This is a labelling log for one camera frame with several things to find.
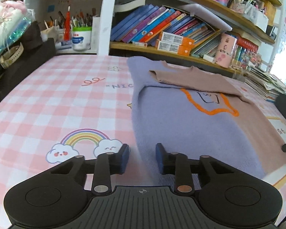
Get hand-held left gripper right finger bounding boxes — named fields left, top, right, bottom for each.
left=156, top=143, right=231, bottom=194

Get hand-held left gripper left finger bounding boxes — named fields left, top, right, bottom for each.
left=50, top=144, right=130, bottom=195

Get purple and pink sweater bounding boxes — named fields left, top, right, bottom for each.
left=127, top=56, right=286, bottom=187

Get stack of booklets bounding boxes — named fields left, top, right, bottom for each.
left=245, top=65, right=286, bottom=103

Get upright thick books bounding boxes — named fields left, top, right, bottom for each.
left=234, top=45, right=243, bottom=61

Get orange and white toothpaste box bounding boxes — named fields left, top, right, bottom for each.
left=155, top=40, right=192, bottom=56
left=159, top=31, right=195, bottom=47

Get red thick dictionary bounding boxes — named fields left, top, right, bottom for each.
left=238, top=38, right=259, bottom=50

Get pink sticker tumbler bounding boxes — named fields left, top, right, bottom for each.
left=215, top=33, right=237, bottom=68

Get black small stand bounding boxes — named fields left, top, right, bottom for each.
left=266, top=25, right=277, bottom=41

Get white jar with green lid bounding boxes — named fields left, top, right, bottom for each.
left=71, top=27, right=92, bottom=52

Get black box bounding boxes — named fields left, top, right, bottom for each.
left=0, top=38, right=56, bottom=105

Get white organizer box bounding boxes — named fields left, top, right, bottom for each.
left=249, top=5, right=268, bottom=30

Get row of colourful children's books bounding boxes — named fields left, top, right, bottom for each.
left=110, top=4, right=221, bottom=58

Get white wooden bookshelf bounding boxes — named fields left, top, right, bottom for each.
left=0, top=0, right=284, bottom=77

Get red tassel ornament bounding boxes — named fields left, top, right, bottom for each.
left=64, top=5, right=72, bottom=41

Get beige pen cup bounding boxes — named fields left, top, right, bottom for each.
left=40, top=26, right=60, bottom=42

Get bunch of pencils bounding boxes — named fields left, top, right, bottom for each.
left=70, top=10, right=93, bottom=28

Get cream wrist watch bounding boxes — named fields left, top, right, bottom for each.
left=0, top=42, right=24, bottom=68

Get brown plush toy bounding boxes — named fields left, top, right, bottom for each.
left=21, top=21, right=44, bottom=50

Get black thick book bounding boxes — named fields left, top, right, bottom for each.
left=114, top=0, right=147, bottom=12

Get pink and white wrapped bouquet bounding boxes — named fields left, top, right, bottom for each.
left=0, top=0, right=30, bottom=53

